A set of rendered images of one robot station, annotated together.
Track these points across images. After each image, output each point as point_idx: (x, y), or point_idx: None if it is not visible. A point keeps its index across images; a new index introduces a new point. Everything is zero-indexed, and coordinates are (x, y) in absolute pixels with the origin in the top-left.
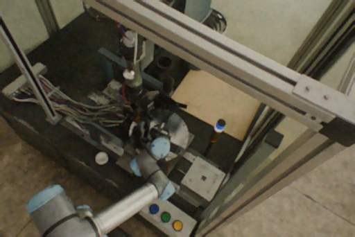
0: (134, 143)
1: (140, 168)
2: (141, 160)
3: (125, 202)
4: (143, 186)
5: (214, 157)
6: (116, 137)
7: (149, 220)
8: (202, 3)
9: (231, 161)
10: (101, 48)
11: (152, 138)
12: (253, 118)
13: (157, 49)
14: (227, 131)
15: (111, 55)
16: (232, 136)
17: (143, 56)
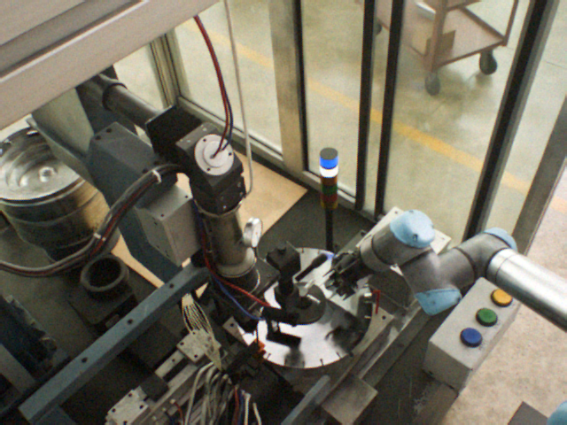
0: (322, 358)
1: (451, 282)
2: (437, 274)
3: (557, 289)
4: (501, 271)
5: (338, 239)
6: (314, 389)
7: (477, 367)
8: None
9: (349, 213)
10: (19, 408)
11: (315, 316)
12: (261, 165)
13: (23, 315)
14: (283, 209)
15: (56, 380)
16: (296, 203)
17: None
